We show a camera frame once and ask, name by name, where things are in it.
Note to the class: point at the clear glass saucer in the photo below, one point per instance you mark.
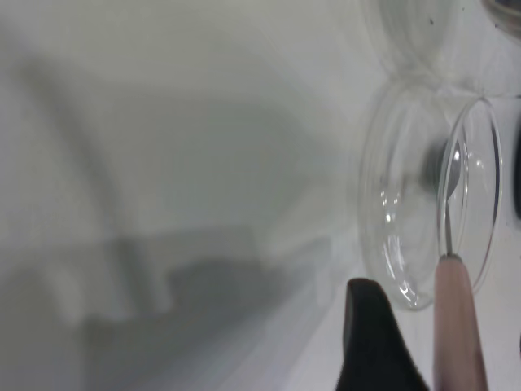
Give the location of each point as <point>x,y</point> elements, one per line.
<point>378,228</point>

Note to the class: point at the clear double-wall glass cup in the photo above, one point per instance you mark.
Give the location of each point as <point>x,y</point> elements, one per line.
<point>407,36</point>

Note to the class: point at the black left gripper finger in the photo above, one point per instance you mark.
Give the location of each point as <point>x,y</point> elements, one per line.
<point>366,346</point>

